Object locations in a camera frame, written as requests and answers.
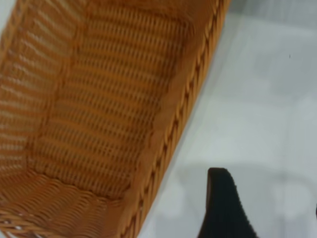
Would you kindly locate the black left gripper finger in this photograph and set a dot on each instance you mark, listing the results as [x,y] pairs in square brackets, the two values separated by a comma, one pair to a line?
[223,203]

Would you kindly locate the light brown wicker basket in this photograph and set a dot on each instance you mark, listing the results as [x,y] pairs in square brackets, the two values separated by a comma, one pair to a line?
[111,99]

